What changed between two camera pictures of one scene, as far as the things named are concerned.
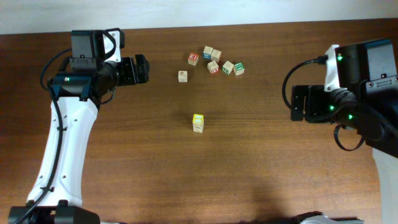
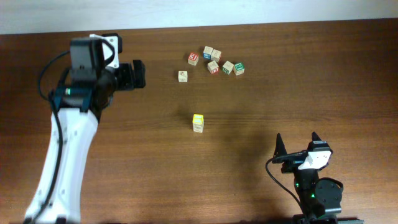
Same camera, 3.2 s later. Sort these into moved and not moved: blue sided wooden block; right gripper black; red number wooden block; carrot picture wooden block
Moved: right gripper black
Not moved: blue sided wooden block; red number wooden block; carrot picture wooden block
